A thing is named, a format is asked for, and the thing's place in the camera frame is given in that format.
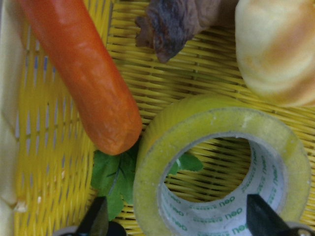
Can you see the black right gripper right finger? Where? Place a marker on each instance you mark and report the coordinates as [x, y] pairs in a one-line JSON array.
[[262, 220]]

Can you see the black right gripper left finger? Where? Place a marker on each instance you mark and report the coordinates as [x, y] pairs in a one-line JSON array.
[[95, 221]]

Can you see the yellow tape roll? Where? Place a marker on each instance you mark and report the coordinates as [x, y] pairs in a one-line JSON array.
[[280, 172]]

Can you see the yellow plastic basket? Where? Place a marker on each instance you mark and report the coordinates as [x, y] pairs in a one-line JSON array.
[[46, 158]]

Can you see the toy bread roll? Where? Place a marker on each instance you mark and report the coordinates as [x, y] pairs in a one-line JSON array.
[[275, 49]]

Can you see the orange toy carrot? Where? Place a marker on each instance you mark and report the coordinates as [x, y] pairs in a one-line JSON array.
[[68, 36]]

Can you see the brown dried mushroom toy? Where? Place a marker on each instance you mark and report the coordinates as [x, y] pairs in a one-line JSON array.
[[169, 24]]

